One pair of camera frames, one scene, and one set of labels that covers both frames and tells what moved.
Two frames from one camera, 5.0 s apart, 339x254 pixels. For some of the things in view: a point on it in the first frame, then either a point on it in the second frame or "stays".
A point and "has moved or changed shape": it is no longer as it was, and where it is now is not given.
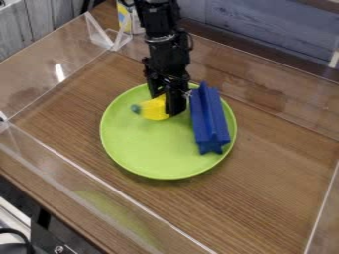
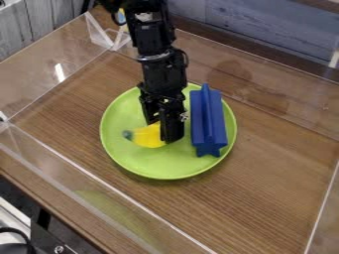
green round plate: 159,148 stays
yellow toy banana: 152,109 has moved or changed shape
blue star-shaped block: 210,119 stays
